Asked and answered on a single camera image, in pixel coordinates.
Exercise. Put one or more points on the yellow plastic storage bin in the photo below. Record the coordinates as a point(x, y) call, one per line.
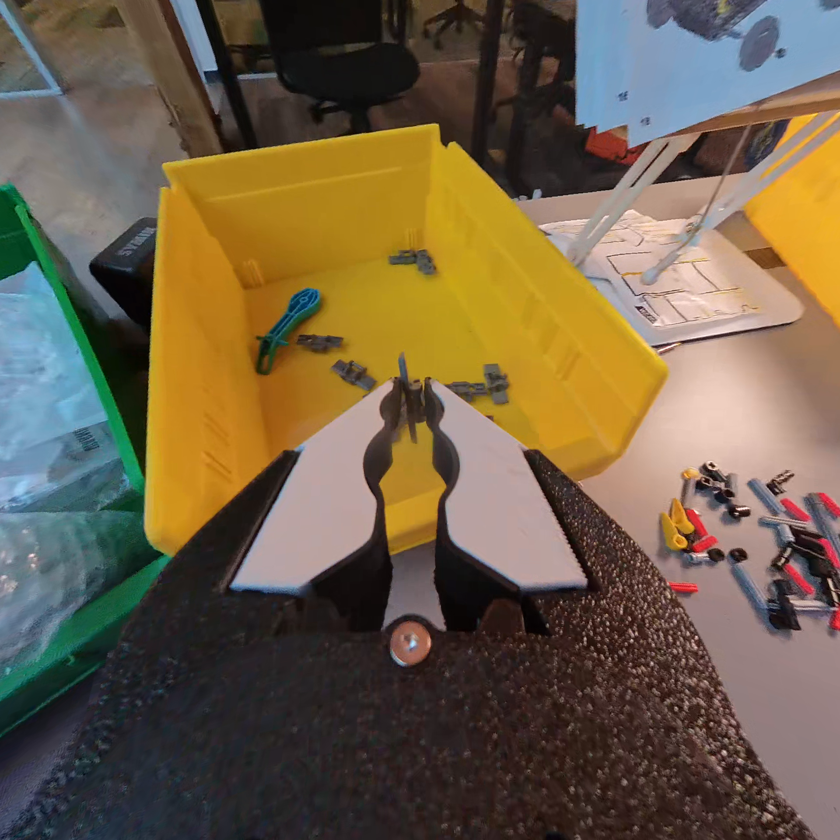
point(197, 394)
point(807, 229)

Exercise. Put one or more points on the grey track link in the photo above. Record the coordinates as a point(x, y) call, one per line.
point(410, 400)

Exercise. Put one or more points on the single red pin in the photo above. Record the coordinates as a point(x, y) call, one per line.
point(682, 586)

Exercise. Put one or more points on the background black office chair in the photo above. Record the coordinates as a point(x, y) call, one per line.
point(341, 65)

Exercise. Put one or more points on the black box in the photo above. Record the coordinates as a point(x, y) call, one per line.
point(124, 269)

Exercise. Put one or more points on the grey desk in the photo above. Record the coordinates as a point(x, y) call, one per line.
point(722, 407)

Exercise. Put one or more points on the green plastic storage bin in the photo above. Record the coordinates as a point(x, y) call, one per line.
point(65, 643)

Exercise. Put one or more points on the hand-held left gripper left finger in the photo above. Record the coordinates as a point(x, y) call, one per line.
point(308, 518)

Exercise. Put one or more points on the open instruction booklet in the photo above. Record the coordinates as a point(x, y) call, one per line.
point(689, 65)

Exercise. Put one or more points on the clear plastic parts bag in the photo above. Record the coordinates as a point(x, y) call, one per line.
point(46, 394)
point(65, 577)

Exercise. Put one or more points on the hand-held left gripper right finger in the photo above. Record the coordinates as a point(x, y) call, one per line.
point(512, 518)

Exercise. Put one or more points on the pile of small building pieces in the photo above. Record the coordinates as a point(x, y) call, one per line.
point(787, 544)

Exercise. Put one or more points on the beige book stand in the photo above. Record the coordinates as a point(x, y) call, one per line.
point(623, 197)

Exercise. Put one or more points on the grey track links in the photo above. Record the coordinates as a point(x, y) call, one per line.
point(354, 374)

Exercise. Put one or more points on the green bent tool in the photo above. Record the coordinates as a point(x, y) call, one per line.
point(289, 321)

